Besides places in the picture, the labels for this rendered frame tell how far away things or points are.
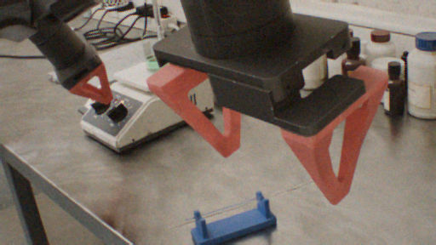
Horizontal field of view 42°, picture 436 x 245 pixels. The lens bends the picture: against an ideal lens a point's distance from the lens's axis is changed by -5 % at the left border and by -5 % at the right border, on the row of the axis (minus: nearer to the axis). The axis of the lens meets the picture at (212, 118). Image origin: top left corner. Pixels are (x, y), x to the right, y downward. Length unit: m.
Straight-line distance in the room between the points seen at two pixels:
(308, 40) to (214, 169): 0.56
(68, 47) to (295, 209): 0.39
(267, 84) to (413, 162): 0.57
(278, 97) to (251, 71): 0.02
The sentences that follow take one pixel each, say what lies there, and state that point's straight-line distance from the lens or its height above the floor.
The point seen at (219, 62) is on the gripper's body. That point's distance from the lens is 0.30.
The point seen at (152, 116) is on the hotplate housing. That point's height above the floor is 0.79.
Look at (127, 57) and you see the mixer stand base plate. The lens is 1.39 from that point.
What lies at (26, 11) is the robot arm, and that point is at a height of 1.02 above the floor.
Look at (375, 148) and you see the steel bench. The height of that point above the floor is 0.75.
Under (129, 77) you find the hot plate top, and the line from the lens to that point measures 1.00.
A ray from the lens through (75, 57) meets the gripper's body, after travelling 0.87.
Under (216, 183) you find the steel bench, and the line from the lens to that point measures 0.81.
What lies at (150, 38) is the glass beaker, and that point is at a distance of 0.97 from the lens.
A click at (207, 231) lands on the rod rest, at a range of 0.68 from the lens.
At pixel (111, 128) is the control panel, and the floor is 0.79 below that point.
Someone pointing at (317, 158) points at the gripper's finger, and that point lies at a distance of 0.29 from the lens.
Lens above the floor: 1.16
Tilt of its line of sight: 24 degrees down
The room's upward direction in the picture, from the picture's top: 8 degrees counter-clockwise
